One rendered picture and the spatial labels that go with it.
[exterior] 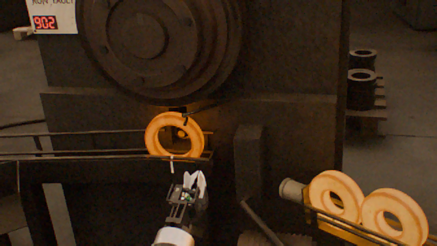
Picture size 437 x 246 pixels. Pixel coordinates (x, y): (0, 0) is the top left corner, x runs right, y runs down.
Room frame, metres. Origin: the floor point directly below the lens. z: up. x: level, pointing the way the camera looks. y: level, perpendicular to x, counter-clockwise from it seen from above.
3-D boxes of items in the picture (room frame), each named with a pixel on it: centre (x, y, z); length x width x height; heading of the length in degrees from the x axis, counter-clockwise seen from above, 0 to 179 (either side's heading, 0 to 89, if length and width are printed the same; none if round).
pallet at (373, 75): (3.14, -0.57, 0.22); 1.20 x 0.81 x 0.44; 73
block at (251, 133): (1.25, -0.09, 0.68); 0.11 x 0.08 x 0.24; 165
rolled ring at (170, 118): (1.31, 0.13, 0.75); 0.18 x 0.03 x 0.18; 75
